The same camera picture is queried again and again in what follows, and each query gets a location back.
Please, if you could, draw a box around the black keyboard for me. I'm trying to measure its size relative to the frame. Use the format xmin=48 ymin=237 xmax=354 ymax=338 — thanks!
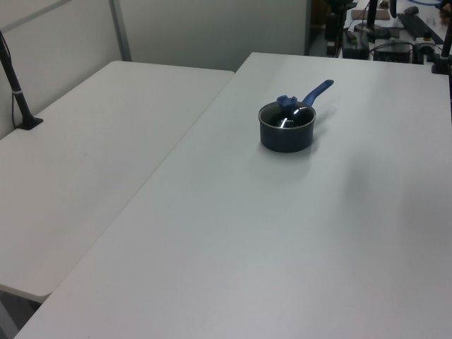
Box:
xmin=396 ymin=13 xmax=446 ymax=42

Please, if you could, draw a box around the black box with green label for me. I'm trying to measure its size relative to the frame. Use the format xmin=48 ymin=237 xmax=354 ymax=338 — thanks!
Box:
xmin=343 ymin=30 xmax=369 ymax=59

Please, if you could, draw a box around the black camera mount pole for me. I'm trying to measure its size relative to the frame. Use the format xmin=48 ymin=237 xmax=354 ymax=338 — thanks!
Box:
xmin=0 ymin=30 xmax=44 ymax=132
xmin=430 ymin=25 xmax=452 ymax=75

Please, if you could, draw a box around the glass lid with blue knob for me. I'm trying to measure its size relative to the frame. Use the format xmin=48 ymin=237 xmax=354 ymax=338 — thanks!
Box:
xmin=258 ymin=94 xmax=316 ymax=130

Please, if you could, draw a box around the blue cable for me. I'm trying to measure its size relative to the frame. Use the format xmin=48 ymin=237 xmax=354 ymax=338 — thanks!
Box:
xmin=405 ymin=0 xmax=445 ymax=8

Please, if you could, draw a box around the white side table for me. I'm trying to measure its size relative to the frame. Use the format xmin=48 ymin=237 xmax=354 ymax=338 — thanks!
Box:
xmin=0 ymin=60 xmax=237 ymax=298

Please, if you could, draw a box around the black monitor stand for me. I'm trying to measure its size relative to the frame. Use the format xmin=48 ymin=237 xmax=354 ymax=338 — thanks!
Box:
xmin=355 ymin=0 xmax=391 ymax=40

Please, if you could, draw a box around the brown board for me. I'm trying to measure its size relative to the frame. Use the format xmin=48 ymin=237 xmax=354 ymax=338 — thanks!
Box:
xmin=352 ymin=8 xmax=393 ymax=21

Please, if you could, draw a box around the dark blue saucepan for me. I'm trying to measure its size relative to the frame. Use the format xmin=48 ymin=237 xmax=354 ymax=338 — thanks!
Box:
xmin=258 ymin=78 xmax=335 ymax=154

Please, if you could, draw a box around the white desk device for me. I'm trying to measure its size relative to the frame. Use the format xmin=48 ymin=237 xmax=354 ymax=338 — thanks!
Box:
xmin=414 ymin=36 xmax=443 ymax=65

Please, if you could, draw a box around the wide grey partition post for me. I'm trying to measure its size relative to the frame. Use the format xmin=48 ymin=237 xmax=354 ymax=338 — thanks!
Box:
xmin=108 ymin=0 xmax=133 ymax=61

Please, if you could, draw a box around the black computer box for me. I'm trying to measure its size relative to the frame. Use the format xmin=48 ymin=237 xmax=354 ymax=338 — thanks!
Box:
xmin=373 ymin=41 xmax=415 ymax=64

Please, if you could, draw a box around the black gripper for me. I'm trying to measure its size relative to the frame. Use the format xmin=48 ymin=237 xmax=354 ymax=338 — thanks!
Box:
xmin=326 ymin=13 xmax=339 ymax=57

